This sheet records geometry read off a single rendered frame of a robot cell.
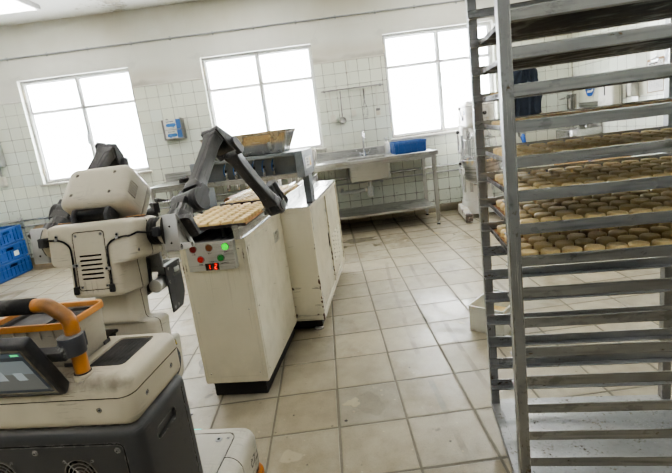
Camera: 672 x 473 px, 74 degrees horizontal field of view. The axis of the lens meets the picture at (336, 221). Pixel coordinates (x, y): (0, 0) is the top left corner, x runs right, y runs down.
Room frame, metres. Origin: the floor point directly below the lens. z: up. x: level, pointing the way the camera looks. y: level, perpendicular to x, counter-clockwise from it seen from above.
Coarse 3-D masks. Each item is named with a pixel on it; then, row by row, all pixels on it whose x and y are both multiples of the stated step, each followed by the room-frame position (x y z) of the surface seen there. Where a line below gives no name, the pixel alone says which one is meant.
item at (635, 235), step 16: (656, 224) 1.30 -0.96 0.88; (528, 240) 1.36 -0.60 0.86; (544, 240) 1.30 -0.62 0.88; (560, 240) 1.26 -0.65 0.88; (576, 240) 1.25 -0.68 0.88; (592, 240) 1.23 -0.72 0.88; (608, 240) 1.21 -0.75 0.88; (624, 240) 1.20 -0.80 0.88; (640, 240) 1.17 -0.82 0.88; (656, 240) 1.16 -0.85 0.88
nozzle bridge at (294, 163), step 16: (224, 160) 2.79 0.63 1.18; (256, 160) 2.85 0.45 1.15; (288, 160) 2.82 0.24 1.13; (304, 160) 2.76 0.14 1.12; (224, 176) 2.89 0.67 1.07; (240, 176) 2.87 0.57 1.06; (272, 176) 2.79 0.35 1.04; (288, 176) 2.77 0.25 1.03; (304, 176) 2.72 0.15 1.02; (208, 208) 2.93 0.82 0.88
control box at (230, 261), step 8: (216, 240) 2.08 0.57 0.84; (224, 240) 2.06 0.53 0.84; (232, 240) 2.05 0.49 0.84; (200, 248) 2.07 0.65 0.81; (216, 248) 2.06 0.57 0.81; (232, 248) 2.05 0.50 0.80; (192, 256) 2.08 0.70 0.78; (200, 256) 2.07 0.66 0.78; (208, 256) 2.06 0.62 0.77; (216, 256) 2.06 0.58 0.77; (224, 256) 2.05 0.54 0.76; (232, 256) 2.05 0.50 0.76; (192, 264) 2.08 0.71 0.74; (200, 264) 2.07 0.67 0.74; (224, 264) 2.05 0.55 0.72; (232, 264) 2.05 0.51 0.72
